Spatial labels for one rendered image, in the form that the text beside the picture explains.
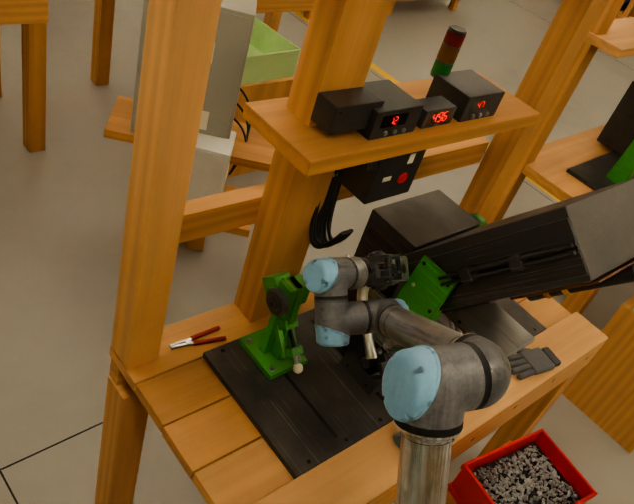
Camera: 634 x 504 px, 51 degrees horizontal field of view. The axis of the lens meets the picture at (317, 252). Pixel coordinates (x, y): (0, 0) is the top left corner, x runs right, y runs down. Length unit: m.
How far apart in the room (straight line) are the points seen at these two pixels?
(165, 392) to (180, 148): 0.67
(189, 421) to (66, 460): 1.03
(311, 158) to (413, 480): 0.67
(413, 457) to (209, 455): 0.64
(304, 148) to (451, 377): 0.61
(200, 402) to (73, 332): 1.37
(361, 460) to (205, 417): 0.40
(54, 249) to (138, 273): 1.89
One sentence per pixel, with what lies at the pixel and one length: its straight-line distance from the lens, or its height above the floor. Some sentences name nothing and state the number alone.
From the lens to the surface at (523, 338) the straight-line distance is 1.88.
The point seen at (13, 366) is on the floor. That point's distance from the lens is 2.90.
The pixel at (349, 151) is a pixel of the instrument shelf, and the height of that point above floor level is 1.54.
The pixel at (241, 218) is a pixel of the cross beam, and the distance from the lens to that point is 1.72.
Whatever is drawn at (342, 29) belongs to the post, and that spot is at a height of 1.77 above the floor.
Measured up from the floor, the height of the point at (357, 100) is 1.63.
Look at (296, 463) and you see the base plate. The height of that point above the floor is 0.90.
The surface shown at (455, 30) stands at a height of 1.73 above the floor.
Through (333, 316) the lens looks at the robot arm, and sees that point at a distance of 1.42.
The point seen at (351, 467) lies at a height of 0.90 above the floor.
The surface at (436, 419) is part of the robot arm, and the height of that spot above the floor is 1.46.
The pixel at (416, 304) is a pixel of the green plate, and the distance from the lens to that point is 1.75.
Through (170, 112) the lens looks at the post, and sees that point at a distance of 1.27.
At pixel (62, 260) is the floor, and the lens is 3.33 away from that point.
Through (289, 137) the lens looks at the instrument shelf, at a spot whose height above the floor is 1.54.
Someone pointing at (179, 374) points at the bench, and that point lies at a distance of 1.76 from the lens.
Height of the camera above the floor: 2.25
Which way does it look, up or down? 38 degrees down
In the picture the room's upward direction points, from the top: 19 degrees clockwise
